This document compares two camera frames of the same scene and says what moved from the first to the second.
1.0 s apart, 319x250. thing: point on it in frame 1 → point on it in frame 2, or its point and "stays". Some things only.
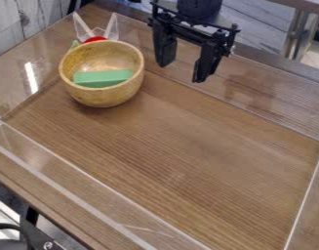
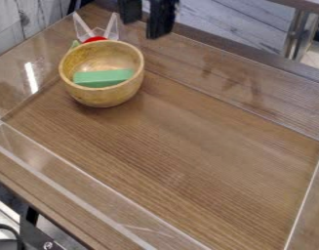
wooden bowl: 101,56 stays
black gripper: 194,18 → 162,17
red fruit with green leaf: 77,43 stays
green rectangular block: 102,78 stays
